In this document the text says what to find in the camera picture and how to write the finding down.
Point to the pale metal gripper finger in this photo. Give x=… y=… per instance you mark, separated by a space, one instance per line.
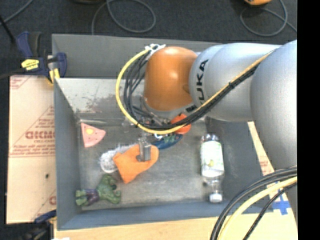
x=141 y=149
x=148 y=152

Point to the clear plastic bottle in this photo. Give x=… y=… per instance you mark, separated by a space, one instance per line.
x=212 y=159

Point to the orange ball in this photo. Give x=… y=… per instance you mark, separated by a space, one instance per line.
x=183 y=128

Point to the blue oval toy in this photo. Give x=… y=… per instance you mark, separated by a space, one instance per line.
x=161 y=144

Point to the green toy figure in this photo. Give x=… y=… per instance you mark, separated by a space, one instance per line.
x=106 y=189

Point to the white fuzzy toy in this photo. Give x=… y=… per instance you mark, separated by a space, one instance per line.
x=107 y=160

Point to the pink toy pizza slice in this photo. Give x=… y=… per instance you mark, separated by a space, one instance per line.
x=91 y=135

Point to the brown cardboard board red print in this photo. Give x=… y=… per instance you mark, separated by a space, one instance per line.
x=30 y=124

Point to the orange cloth mitten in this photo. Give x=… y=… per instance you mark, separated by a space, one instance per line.
x=130 y=164

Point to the grey metal bin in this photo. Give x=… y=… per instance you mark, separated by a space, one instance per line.
x=175 y=184

